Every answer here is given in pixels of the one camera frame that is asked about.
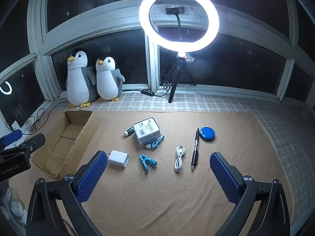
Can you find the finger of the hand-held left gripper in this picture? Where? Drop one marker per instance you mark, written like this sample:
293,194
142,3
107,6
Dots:
10,137
32,142

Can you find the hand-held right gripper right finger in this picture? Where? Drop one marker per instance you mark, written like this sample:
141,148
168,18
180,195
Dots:
226,179

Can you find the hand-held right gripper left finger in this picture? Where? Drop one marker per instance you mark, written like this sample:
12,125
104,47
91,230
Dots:
91,174

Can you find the cardboard box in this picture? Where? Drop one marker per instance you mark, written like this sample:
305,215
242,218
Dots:
61,142

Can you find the white charger adapter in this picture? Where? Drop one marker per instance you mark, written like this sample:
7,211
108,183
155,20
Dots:
118,159

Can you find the black pen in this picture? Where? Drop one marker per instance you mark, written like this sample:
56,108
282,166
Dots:
195,150

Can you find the teal plastic clip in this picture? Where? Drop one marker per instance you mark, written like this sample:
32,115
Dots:
145,163
156,143

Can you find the silver tin with white label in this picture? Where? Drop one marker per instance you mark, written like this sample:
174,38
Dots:
146,129

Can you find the white power strip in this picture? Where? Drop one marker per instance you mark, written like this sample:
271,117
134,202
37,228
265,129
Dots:
25,125

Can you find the blue round lid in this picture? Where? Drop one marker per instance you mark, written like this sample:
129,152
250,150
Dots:
207,134

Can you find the green battery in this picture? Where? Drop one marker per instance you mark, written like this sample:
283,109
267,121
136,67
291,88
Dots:
128,131

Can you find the large penguin plush toy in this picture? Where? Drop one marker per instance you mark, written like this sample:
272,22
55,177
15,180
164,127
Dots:
78,83

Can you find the small penguin plush toy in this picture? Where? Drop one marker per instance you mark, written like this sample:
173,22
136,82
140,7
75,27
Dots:
107,81

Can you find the black gooseneck phone holder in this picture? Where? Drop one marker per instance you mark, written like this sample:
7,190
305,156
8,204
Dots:
176,11

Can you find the white window frame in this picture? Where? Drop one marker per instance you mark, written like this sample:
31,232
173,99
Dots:
152,66

